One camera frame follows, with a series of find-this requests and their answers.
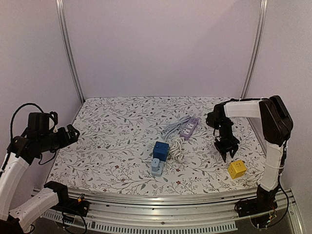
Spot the left aluminium frame post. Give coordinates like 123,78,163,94
56,0,85,104

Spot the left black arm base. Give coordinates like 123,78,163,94
51,193,90,217

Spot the light blue plug adapter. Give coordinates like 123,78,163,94
151,158,160,172

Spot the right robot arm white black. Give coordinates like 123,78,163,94
206,95,293,213

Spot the purple power strip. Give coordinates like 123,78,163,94
180,117,200,140

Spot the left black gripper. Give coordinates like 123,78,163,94
39,123,80,153

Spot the yellow cube socket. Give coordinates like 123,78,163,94
228,160,247,179

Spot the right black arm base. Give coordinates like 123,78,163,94
234,198,278,217

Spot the aluminium front rail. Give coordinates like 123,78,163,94
24,187,297,232

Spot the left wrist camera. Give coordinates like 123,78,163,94
27,112,58,135

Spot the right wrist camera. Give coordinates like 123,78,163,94
206,112,222,130

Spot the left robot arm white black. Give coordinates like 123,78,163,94
0,109,81,234

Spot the right aluminium frame post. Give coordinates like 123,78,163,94
240,0,268,99

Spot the grey-blue power strip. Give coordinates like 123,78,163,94
151,158,165,177

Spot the blue cube socket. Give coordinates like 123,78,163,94
153,141,169,161

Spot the aluminium frame post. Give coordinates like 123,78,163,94
56,0,85,104
240,0,268,99

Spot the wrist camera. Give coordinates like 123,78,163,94
27,112,58,135
206,112,222,130

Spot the floral patterned table mat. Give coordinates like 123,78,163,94
48,97,265,196

